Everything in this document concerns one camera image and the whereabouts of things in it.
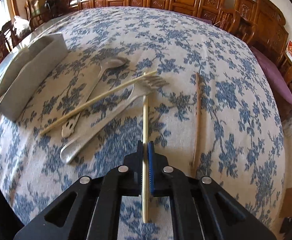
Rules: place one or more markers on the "carved wooden armchair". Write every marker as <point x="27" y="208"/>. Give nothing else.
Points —
<point x="263" y="22"/>

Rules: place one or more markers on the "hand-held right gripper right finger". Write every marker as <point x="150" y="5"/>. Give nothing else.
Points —
<point x="151" y="165"/>

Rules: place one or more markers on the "purple armchair cushion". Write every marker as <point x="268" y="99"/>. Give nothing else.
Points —
<point x="273" y="75"/>

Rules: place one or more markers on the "beige plastic spoon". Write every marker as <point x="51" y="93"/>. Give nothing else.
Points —
<point x="114" y="63"/>

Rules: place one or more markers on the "purple sofa cushion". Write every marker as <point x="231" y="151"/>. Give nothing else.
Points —
<point x="206" y="20"/>

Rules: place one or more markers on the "blue floral tablecloth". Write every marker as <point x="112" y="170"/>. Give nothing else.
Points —
<point x="181" y="55"/>

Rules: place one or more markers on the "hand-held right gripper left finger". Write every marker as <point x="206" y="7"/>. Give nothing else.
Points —
<point x="135" y="175"/>

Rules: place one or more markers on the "white plastic bag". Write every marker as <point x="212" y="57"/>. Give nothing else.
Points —
<point x="21" y="26"/>

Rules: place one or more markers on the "brown wooden chopstick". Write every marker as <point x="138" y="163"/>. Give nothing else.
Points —
<point x="198" y="120"/>

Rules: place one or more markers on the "grey metal tin box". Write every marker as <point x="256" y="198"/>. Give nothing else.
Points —
<point x="28" y="80"/>

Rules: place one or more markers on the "beige plastic fork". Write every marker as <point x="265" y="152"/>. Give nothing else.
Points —
<point x="96" y="130"/>

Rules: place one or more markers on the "carved wooden chair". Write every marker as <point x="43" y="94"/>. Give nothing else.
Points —
<point x="33" y="15"/>

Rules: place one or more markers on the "light wooden chopstick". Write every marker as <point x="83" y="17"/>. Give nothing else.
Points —
<point x="145" y="120"/>
<point x="98" y="97"/>

